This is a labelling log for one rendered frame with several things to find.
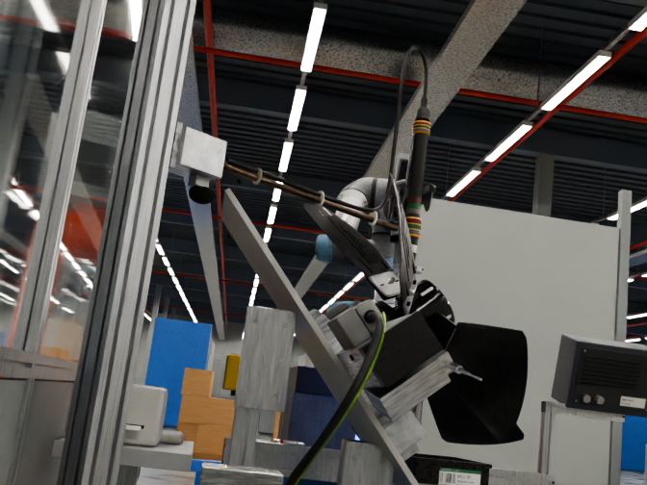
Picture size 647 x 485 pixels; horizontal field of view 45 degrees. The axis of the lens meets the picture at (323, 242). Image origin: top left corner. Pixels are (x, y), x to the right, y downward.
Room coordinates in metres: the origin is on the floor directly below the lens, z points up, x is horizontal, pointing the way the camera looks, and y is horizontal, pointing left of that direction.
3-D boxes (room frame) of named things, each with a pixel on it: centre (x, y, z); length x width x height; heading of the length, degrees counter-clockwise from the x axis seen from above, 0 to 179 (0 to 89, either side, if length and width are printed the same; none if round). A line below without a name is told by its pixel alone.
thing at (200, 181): (1.39, 0.23, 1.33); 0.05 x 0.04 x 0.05; 133
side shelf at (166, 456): (1.61, 0.33, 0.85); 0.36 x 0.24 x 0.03; 8
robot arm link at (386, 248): (2.06, -0.15, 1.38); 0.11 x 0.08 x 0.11; 82
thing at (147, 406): (1.53, 0.35, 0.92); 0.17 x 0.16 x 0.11; 98
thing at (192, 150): (1.37, 0.26, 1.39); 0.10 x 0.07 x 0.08; 133
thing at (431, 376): (1.44, -0.18, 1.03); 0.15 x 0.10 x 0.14; 98
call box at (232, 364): (2.11, 0.14, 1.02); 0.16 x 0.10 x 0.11; 98
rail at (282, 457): (2.16, -0.25, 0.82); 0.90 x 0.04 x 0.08; 98
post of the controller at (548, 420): (2.22, -0.68, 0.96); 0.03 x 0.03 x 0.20; 8
